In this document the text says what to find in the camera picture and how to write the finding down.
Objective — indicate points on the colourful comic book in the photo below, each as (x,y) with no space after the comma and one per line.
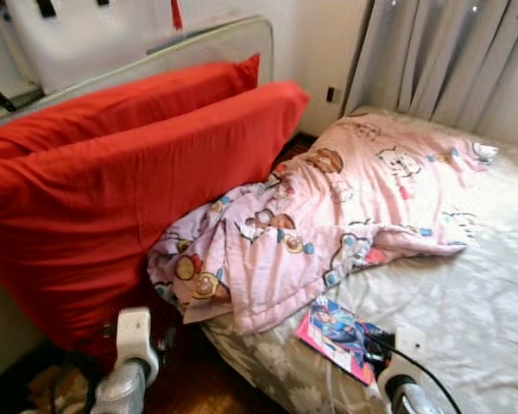
(332,332)

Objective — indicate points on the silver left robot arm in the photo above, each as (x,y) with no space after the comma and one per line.
(119,392)

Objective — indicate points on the bed with grey floral cover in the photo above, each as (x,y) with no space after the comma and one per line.
(466,310)

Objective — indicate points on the brown cardboard pieces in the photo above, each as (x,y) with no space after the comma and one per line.
(60,392)

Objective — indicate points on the pink cartoon print blanket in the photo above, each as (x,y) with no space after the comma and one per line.
(328,216)

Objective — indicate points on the red folded mattress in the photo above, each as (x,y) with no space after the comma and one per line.
(112,190)

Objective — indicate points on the white fabric cover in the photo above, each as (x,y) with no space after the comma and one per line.
(86,39)

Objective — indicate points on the red ribbon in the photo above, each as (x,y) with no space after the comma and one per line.
(175,15)

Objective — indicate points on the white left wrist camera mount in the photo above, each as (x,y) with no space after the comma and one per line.
(135,341)

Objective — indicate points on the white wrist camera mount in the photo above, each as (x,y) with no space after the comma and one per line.
(410,343)
(135,341)

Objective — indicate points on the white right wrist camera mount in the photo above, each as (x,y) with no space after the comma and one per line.
(410,343)

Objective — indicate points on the black wall socket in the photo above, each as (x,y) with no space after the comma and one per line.
(331,95)

